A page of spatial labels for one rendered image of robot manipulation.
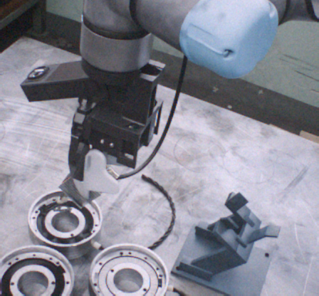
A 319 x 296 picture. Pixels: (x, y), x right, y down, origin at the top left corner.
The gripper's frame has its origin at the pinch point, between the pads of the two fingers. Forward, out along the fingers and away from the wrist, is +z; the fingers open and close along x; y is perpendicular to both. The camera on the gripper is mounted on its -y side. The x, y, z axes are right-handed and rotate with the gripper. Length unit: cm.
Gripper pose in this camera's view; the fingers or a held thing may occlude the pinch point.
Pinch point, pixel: (87, 180)
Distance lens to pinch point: 74.8
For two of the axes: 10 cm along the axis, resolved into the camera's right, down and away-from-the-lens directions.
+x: 3.7, -5.7, 7.3
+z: -1.3, 7.5, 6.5
